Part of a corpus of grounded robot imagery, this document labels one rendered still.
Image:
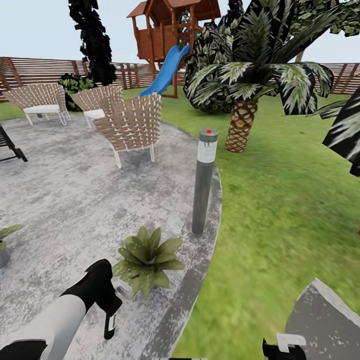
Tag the insectifuge atomizer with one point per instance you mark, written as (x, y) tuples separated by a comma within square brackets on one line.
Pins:
[(110, 325)]

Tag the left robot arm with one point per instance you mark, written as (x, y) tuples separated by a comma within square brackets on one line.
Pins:
[(49, 336)]

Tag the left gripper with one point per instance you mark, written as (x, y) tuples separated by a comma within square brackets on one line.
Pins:
[(110, 303)]

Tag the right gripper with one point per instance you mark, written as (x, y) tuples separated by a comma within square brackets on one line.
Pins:
[(273, 352)]

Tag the bush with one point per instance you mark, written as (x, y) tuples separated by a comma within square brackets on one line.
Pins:
[(206, 51), (73, 84), (258, 52), (344, 135)]

